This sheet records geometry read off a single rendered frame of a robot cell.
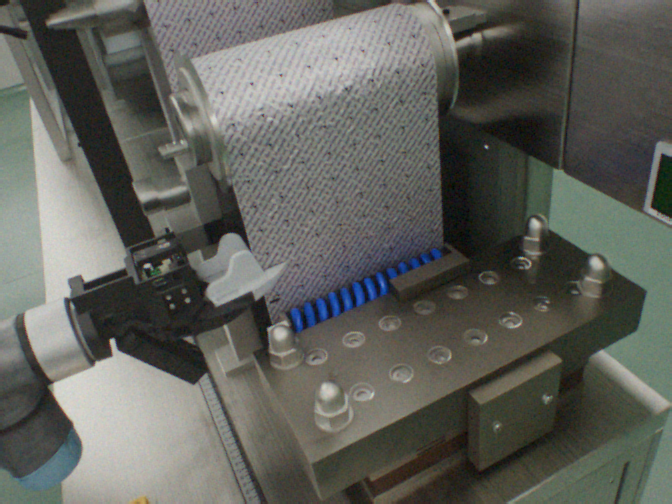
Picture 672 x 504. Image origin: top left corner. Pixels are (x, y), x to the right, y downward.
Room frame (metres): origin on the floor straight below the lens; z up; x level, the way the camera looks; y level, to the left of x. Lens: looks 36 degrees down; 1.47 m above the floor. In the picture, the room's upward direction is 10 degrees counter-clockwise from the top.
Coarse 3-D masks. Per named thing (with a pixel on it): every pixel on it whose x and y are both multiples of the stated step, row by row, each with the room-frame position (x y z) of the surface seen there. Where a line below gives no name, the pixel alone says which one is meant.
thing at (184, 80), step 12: (420, 12) 0.63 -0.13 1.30; (432, 24) 0.61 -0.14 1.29; (432, 36) 0.60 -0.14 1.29; (432, 48) 0.59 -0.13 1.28; (444, 60) 0.59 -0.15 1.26; (180, 72) 0.57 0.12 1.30; (444, 72) 0.59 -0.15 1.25; (180, 84) 0.59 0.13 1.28; (192, 84) 0.53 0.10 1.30; (444, 84) 0.59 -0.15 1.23; (192, 96) 0.54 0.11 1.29; (204, 120) 0.51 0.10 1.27; (216, 156) 0.51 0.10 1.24; (216, 168) 0.52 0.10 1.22
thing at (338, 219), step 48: (384, 144) 0.56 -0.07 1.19; (432, 144) 0.58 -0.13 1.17; (240, 192) 0.50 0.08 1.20; (288, 192) 0.52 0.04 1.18; (336, 192) 0.54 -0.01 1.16; (384, 192) 0.56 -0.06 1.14; (432, 192) 0.58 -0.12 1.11; (288, 240) 0.51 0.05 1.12; (336, 240) 0.53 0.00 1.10; (384, 240) 0.55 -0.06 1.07; (432, 240) 0.58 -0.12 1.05; (288, 288) 0.51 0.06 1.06; (336, 288) 0.53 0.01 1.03
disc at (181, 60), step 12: (180, 60) 0.56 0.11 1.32; (192, 72) 0.52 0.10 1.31; (204, 96) 0.50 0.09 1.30; (204, 108) 0.51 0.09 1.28; (216, 120) 0.50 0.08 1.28; (216, 132) 0.49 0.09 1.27; (216, 144) 0.50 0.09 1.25; (228, 168) 0.49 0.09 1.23; (216, 180) 0.56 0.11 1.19; (228, 180) 0.50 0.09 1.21; (228, 192) 0.52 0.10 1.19
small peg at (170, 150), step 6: (168, 144) 0.53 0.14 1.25; (174, 144) 0.53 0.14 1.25; (180, 144) 0.53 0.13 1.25; (186, 144) 0.53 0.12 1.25; (162, 150) 0.52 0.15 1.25; (168, 150) 0.52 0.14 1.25; (174, 150) 0.52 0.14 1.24; (180, 150) 0.52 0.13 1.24; (186, 150) 0.52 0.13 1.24; (162, 156) 0.52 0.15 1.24; (168, 156) 0.52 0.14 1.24; (174, 156) 0.52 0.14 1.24
